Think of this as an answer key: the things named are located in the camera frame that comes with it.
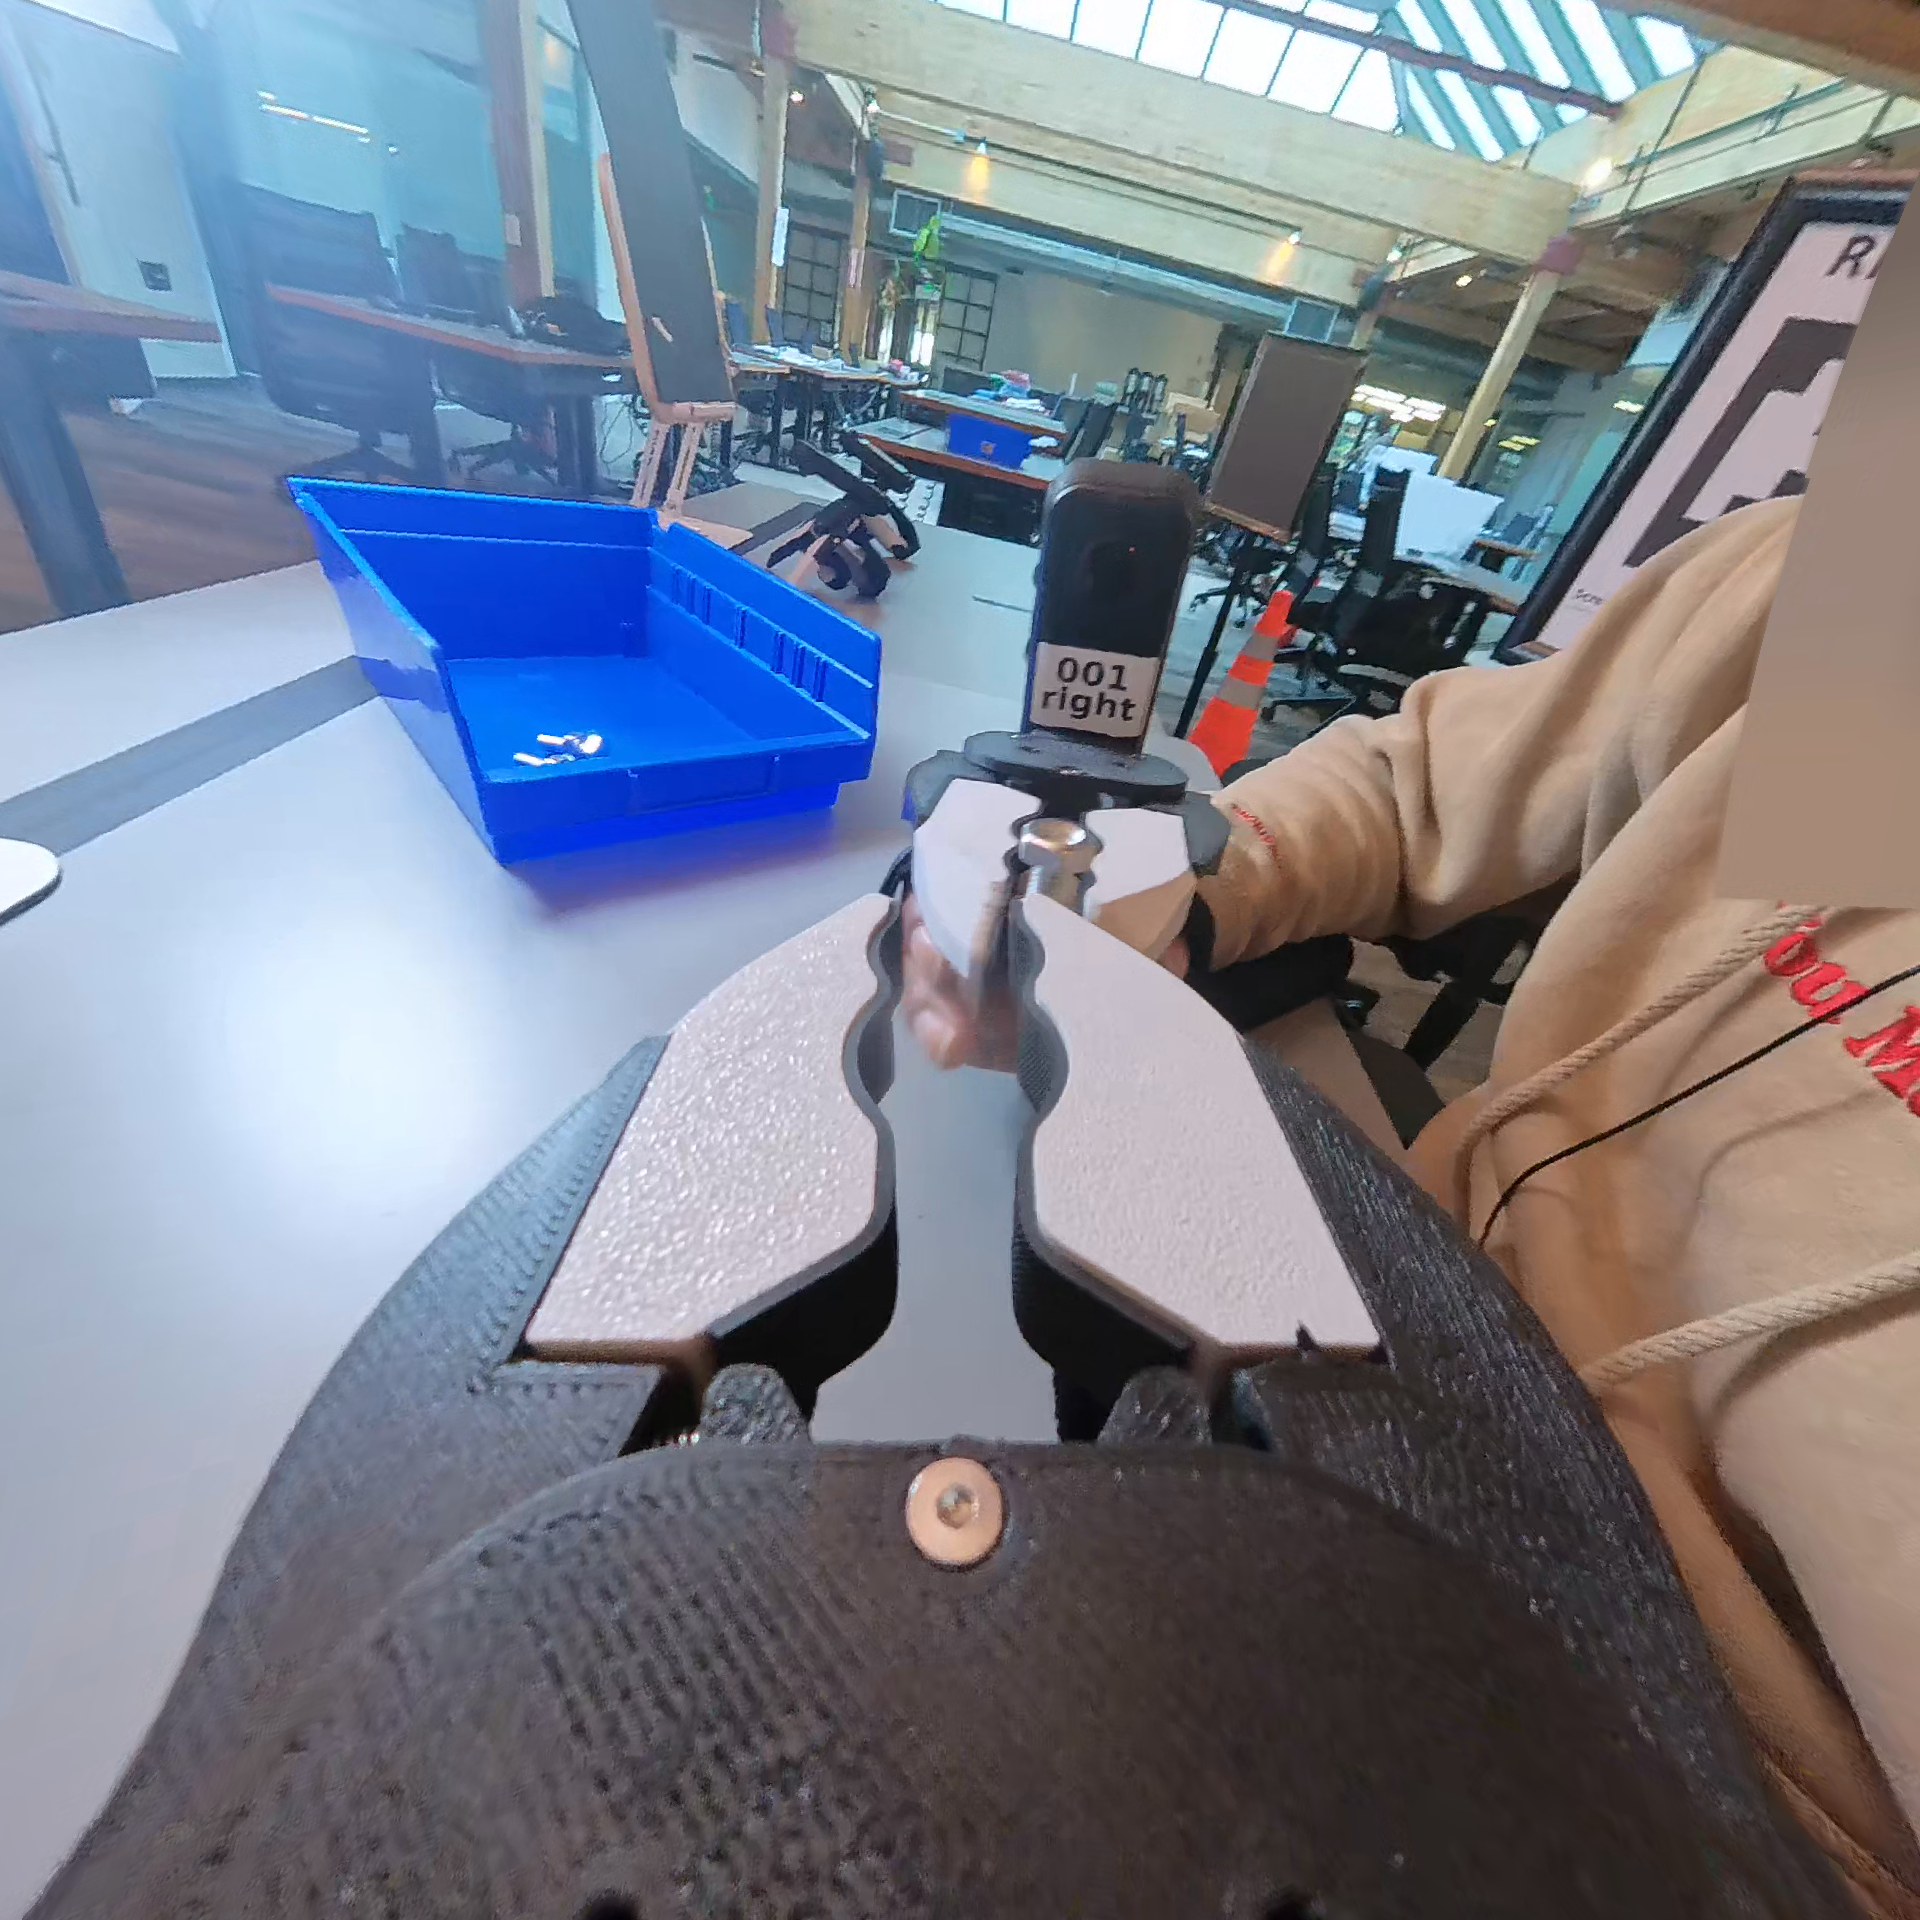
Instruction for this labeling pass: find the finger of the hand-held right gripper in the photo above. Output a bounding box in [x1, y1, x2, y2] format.
[906, 785, 1039, 1070]
[1087, 805, 1201, 968]

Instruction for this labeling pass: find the black office chair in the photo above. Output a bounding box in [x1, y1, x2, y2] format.
[1334, 901, 1560, 1142]

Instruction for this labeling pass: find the orange traffic cone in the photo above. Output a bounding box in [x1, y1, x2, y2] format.
[1186, 585, 1297, 776]

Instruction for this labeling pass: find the person's torso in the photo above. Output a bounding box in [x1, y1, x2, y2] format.
[1409, 901, 1920, 1877]

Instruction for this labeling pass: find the wooden poster stand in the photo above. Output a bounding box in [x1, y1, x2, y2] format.
[563, 0, 741, 518]

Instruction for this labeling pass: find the thin black cable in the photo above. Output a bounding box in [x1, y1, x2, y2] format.
[1472, 1034, 1920, 1248]

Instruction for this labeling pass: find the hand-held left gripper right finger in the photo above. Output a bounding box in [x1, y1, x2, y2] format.
[1014, 896, 1387, 1401]

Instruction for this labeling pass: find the black framed sign board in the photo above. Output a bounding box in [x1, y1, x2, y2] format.
[1501, 175, 1920, 648]

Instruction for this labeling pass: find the person's right forearm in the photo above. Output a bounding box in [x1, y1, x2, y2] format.
[1195, 495, 1800, 976]

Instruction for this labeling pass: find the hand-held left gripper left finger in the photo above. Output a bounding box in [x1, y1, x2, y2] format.
[526, 896, 905, 1416]

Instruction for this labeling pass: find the black panel on tripod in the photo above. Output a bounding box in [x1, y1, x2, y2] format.
[1195, 331, 1368, 729]

